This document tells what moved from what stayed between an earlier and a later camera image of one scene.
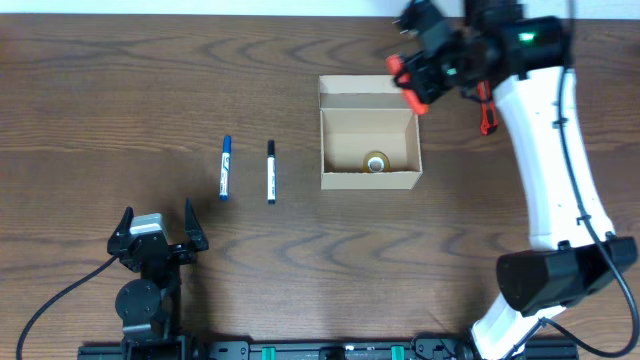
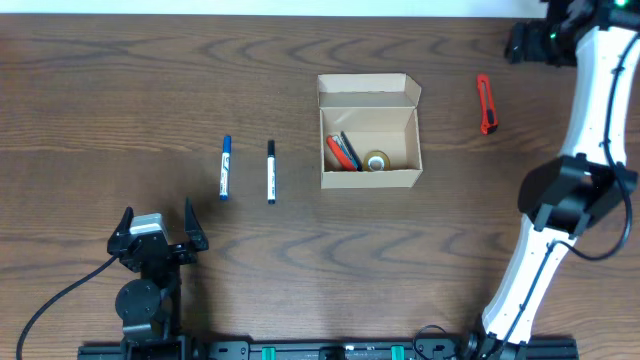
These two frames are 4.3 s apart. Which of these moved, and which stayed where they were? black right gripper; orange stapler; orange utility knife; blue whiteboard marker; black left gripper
Moved: orange stapler; black right gripper
Stayed: orange utility knife; blue whiteboard marker; black left gripper
